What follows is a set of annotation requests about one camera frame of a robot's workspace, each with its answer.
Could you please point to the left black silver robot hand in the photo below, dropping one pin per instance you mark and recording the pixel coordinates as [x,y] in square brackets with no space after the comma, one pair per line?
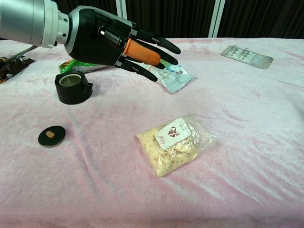
[95,42]

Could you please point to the black round lid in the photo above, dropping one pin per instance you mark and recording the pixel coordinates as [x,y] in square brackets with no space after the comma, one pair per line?
[45,140]

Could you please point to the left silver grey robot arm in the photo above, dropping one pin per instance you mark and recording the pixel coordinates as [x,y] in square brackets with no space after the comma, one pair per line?
[23,19]

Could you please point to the black pot with handle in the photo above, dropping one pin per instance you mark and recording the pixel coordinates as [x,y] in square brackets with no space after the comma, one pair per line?
[71,95]

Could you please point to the green snack bag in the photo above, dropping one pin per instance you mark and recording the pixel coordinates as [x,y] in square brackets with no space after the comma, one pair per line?
[69,65]

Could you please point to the black pleated curtain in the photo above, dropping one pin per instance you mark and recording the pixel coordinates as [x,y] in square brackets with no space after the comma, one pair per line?
[171,16]

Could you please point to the brown snack bag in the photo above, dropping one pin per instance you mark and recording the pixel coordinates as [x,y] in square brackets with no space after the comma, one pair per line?
[12,67]

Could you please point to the white printed snack bag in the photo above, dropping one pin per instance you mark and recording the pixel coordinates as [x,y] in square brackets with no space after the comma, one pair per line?
[175,80]

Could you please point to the clear bag of beige snacks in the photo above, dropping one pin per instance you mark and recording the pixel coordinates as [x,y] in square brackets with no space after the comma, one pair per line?
[166,161]

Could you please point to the silver pill blister pack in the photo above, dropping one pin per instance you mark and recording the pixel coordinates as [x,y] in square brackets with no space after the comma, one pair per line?
[247,58]

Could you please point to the pink plush table cloth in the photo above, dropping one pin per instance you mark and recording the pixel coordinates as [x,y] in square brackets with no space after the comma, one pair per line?
[237,142]

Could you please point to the white frame post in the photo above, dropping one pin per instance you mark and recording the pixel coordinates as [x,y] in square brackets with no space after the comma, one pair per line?
[120,9]
[216,16]

